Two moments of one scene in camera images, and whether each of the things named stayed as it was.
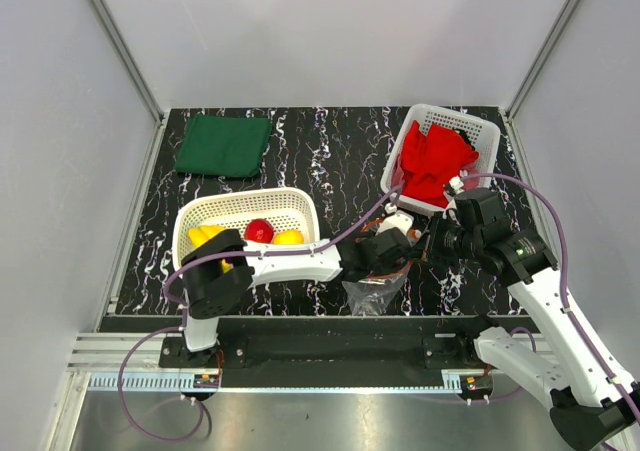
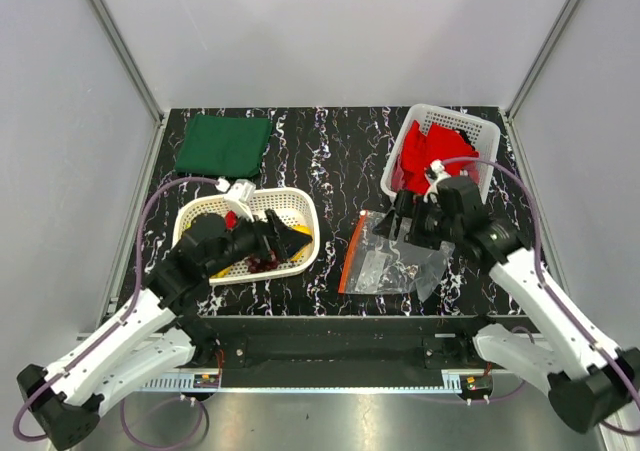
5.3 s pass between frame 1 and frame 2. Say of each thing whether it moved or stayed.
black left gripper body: moved
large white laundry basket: stayed
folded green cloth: stayed
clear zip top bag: moved
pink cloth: stayed
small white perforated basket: stayed
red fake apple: moved
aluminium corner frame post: stayed
